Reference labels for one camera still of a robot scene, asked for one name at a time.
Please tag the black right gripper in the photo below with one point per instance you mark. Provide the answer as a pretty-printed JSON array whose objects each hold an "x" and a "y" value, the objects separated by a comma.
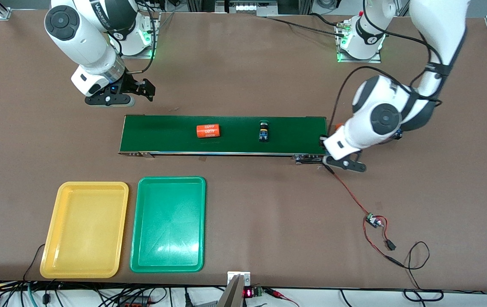
[{"x": 131, "y": 85}]

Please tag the green push button switch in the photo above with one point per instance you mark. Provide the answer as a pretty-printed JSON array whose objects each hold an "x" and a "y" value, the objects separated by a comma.
[{"x": 263, "y": 132}]

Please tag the yellow push button switch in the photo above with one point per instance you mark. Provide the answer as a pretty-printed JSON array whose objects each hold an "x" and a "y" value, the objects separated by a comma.
[{"x": 398, "y": 135}]

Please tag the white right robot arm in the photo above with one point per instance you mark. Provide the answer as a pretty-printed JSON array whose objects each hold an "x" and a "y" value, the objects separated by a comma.
[{"x": 85, "y": 42}]

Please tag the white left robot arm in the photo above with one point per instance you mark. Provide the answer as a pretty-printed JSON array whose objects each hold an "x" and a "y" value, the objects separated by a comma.
[{"x": 439, "y": 17}]

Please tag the small motor controller board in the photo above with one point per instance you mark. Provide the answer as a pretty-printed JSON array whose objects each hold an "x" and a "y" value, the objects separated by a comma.
[{"x": 372, "y": 220}]

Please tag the green belt conveyor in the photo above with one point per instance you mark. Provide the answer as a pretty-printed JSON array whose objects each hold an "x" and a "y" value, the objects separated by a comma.
[{"x": 226, "y": 145}]

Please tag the silver electronics box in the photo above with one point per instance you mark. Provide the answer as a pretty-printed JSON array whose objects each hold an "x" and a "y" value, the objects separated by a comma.
[{"x": 247, "y": 7}]

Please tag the green plastic tray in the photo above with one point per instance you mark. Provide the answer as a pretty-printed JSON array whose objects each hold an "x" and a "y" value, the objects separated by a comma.
[{"x": 168, "y": 226}]

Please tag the yellow plastic tray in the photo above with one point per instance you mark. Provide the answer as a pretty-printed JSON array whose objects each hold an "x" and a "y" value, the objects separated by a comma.
[{"x": 84, "y": 230}]

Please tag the red clip lead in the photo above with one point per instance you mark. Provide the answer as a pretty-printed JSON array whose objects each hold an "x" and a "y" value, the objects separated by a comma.
[{"x": 277, "y": 293}]

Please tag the red LED display module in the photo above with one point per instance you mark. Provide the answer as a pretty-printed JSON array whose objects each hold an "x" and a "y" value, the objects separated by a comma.
[{"x": 248, "y": 293}]

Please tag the orange power strip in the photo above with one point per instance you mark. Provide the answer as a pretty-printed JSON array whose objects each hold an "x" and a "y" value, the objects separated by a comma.
[{"x": 134, "y": 303}]

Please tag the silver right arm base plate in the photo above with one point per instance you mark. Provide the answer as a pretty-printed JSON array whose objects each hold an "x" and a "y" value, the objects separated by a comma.
[{"x": 154, "y": 42}]

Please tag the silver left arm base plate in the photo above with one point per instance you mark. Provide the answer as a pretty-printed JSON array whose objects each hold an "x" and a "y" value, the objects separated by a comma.
[{"x": 371, "y": 60}]

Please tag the silver camera mount bracket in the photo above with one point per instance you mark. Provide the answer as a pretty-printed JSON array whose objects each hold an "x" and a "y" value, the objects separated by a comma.
[{"x": 238, "y": 279}]

